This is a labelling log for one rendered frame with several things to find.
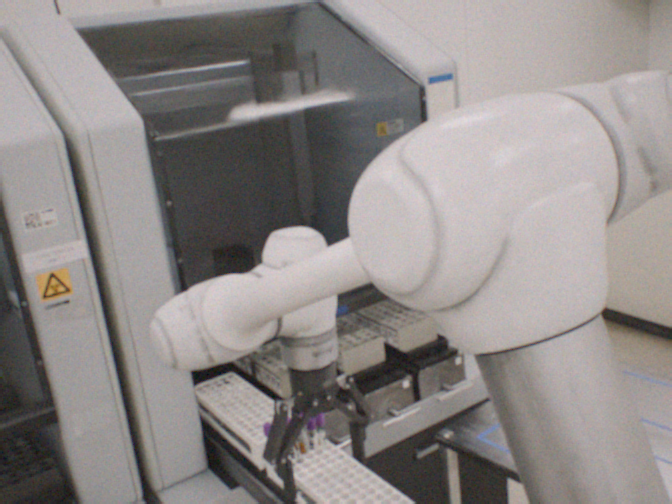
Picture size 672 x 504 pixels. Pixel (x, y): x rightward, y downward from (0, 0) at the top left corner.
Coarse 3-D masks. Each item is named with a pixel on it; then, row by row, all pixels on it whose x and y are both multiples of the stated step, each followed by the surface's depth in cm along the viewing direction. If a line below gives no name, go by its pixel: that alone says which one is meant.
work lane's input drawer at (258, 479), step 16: (208, 432) 151; (208, 448) 150; (224, 448) 144; (224, 464) 145; (240, 464) 138; (240, 480) 139; (256, 480) 133; (272, 480) 130; (256, 496) 135; (272, 496) 128; (288, 496) 126
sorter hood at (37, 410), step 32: (0, 224) 117; (0, 256) 119; (0, 288) 119; (0, 320) 120; (32, 320) 123; (0, 352) 121; (32, 352) 124; (0, 384) 122; (32, 384) 125; (0, 416) 124; (32, 416) 125
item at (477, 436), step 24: (648, 384) 146; (480, 408) 144; (648, 408) 138; (456, 432) 138; (480, 432) 137; (648, 432) 131; (456, 456) 139; (480, 456) 130; (504, 456) 129; (456, 480) 140
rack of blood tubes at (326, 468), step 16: (320, 448) 129; (336, 448) 129; (304, 464) 126; (320, 464) 125; (336, 464) 125; (352, 464) 124; (304, 480) 122; (320, 480) 121; (336, 480) 120; (352, 480) 120; (368, 480) 119; (304, 496) 126; (320, 496) 117; (336, 496) 116; (352, 496) 116; (368, 496) 115; (384, 496) 115; (400, 496) 115
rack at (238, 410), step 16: (208, 384) 157; (224, 384) 157; (240, 384) 155; (208, 400) 152; (224, 400) 150; (240, 400) 149; (256, 400) 148; (208, 416) 152; (224, 416) 143; (240, 416) 143; (256, 416) 143; (272, 416) 143; (224, 432) 145; (240, 432) 138; (256, 432) 137; (240, 448) 140; (256, 448) 133
